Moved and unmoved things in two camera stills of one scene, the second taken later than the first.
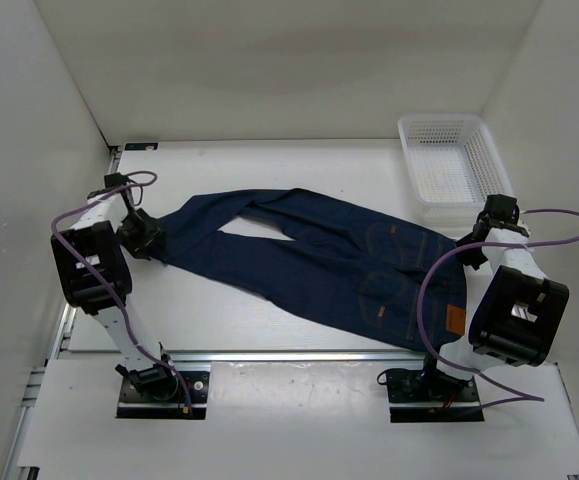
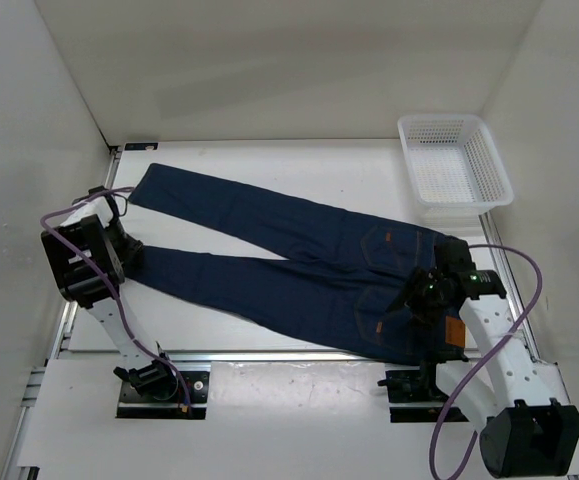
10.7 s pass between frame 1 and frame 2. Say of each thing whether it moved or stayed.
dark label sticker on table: stayed
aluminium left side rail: stayed
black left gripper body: moved
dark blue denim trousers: moved
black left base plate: stayed
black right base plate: stayed
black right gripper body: moved
